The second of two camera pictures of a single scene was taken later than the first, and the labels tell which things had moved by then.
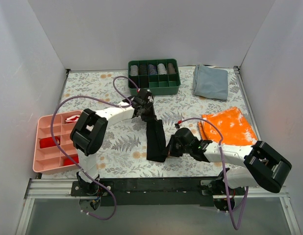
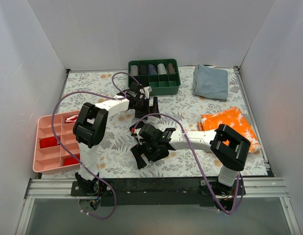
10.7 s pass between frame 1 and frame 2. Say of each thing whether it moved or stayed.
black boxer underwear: moved
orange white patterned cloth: stayed
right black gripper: moved
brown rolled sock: stayed
